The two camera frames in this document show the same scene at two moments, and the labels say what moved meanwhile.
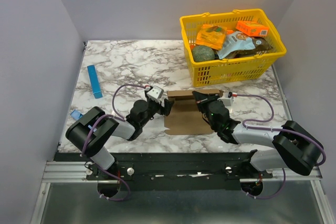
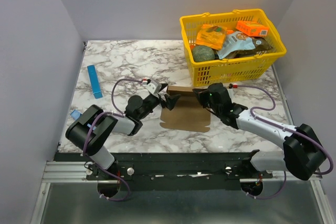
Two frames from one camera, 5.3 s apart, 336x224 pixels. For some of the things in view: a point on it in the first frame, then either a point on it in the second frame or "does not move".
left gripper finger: [168, 105] -> [170, 100]
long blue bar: [95, 86] does not move
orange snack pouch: [211, 36] does not move
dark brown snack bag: [261, 44] does not move
